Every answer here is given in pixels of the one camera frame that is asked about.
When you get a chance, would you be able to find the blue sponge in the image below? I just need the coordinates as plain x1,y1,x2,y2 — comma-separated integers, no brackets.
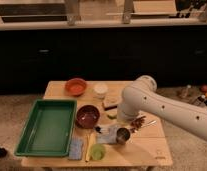
68,138,83,160

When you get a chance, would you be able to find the grey cloth piece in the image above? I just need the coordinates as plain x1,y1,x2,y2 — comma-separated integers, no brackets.
96,126,119,144

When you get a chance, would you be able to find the wooden table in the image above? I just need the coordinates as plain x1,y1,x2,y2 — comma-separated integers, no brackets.
21,81,173,171

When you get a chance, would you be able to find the purple bowl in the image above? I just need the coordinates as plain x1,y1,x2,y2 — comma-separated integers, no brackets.
76,105,100,129

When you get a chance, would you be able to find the green plastic tray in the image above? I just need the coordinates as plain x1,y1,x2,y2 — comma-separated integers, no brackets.
14,99,77,157

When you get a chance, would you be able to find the orange bowl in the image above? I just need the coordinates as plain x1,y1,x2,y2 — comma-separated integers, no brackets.
65,78,87,96

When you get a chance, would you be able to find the yellow banana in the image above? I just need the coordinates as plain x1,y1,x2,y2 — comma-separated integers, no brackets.
85,132,96,162

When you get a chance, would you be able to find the white cup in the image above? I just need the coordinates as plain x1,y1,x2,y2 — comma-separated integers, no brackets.
94,83,108,99

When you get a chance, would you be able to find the light green cup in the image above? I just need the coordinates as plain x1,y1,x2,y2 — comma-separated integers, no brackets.
90,144,106,160

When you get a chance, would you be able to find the brown grape cluster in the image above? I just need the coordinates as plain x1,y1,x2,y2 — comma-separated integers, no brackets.
130,116,145,132

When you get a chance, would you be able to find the metal measuring cup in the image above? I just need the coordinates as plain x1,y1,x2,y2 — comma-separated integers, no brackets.
116,128,131,145

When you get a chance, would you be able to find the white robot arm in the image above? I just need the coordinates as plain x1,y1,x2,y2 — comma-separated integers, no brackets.
117,75,207,141

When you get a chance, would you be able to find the black cabinet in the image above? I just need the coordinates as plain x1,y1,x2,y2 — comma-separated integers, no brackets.
0,26,207,94

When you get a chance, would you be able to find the brown and black block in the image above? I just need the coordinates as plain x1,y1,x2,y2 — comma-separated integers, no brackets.
102,98,120,111

